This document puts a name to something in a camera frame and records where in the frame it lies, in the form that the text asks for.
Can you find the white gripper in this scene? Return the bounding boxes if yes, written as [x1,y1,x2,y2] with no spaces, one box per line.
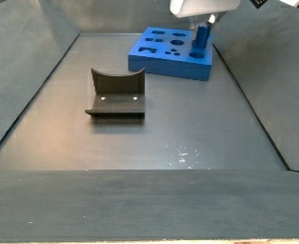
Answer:
[171,0,241,43]

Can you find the blue foam shape board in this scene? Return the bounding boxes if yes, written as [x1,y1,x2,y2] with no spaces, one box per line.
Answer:
[128,27,212,81]

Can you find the black curved fixture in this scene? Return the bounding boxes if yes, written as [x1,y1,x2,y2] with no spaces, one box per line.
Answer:
[85,70,145,117]

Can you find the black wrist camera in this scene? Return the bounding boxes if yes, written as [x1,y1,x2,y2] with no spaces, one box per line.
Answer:
[251,0,268,9]

